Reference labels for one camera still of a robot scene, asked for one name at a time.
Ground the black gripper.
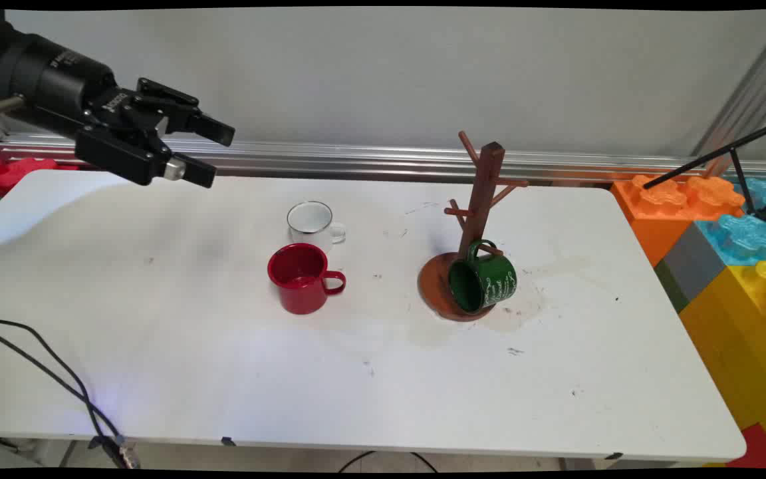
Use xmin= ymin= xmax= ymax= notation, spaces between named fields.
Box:
xmin=4 ymin=20 xmax=236 ymax=189

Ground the green enamel mug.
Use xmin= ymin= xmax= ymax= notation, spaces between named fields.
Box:
xmin=448 ymin=239 xmax=518 ymax=315

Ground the red enamel mug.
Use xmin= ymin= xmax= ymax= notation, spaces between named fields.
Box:
xmin=267 ymin=243 xmax=346 ymax=315

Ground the brown wooden mug tree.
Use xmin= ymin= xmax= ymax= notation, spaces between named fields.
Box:
xmin=418 ymin=131 xmax=530 ymax=323

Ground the orange toy block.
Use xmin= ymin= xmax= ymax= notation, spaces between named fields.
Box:
xmin=611 ymin=174 xmax=746 ymax=267

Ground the dark green toy block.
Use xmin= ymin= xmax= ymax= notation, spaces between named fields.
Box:
xmin=654 ymin=261 xmax=690 ymax=313

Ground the black tripod stand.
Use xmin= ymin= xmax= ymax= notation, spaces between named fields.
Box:
xmin=642 ymin=116 xmax=766 ymax=227

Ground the grey toy block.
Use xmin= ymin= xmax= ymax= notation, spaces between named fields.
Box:
xmin=661 ymin=223 xmax=729 ymax=303

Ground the light blue translucent toy block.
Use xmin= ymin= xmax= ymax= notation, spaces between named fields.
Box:
xmin=694 ymin=176 xmax=766 ymax=267

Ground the yellow toy block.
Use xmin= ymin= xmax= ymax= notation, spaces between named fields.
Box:
xmin=679 ymin=259 xmax=766 ymax=466

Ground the large red toy block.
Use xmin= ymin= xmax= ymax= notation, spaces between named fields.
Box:
xmin=727 ymin=422 xmax=766 ymax=470

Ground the aluminium rail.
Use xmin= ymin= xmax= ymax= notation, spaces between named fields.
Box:
xmin=0 ymin=132 xmax=766 ymax=184

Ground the thin black camera cable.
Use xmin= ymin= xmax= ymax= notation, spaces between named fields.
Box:
xmin=0 ymin=317 xmax=108 ymax=440

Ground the black cable loop under table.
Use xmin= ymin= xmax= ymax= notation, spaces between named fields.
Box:
xmin=338 ymin=450 xmax=438 ymax=473

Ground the aluminium diagonal post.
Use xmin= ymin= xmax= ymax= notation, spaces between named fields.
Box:
xmin=692 ymin=12 xmax=766 ymax=160

